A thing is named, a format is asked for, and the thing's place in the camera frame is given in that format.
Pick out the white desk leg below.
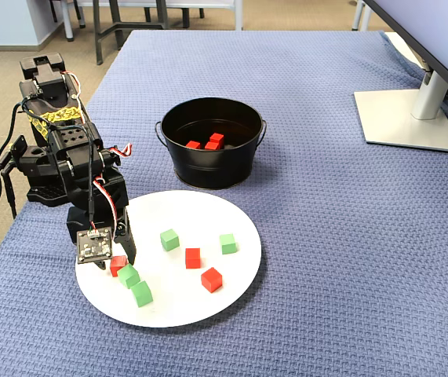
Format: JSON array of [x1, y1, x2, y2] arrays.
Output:
[[349, 0, 373, 32]]

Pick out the dark grey metal stool frame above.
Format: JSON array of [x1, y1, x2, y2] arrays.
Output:
[[92, 0, 169, 66]]

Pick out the blue woven table cloth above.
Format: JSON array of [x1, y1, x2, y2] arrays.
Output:
[[0, 29, 448, 377]]

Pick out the silver monitor stand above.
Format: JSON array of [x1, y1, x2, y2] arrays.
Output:
[[353, 62, 448, 153]]

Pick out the white round plate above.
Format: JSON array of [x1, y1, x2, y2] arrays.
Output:
[[75, 189, 263, 329]]

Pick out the red white servo wire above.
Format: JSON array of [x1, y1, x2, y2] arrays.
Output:
[[92, 176, 118, 240], [107, 143, 133, 159], [60, 70, 87, 119]]

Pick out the computer monitor screen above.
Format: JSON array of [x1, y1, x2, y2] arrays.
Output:
[[362, 0, 448, 107]]

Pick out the green cube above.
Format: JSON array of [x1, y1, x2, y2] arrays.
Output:
[[219, 233, 239, 255], [159, 229, 180, 252], [116, 263, 141, 289], [130, 280, 155, 308]]

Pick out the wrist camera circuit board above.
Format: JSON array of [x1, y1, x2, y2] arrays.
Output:
[[75, 226, 115, 265]]

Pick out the dark chair legs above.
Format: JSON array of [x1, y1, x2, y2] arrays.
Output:
[[144, 5, 206, 29], [49, 0, 87, 29]]

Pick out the thin black camera cable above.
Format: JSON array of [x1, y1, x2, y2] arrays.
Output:
[[46, 123, 96, 233]]

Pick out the black metal bucket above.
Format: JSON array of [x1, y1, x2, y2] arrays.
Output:
[[154, 97, 268, 190]]

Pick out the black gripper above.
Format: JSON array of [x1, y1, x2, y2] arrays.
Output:
[[65, 174, 138, 273]]

